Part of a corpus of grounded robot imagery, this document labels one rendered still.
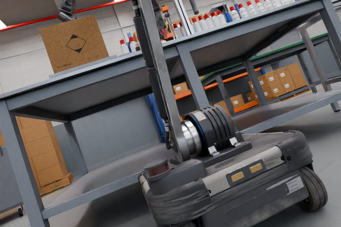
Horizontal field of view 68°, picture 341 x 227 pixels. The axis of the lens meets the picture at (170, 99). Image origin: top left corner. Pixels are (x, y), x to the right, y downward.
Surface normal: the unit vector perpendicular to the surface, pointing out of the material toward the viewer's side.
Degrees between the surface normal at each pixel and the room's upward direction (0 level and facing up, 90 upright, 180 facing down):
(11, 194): 94
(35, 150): 90
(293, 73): 90
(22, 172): 90
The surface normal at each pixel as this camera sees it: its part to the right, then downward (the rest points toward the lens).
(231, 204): 0.16, -0.22
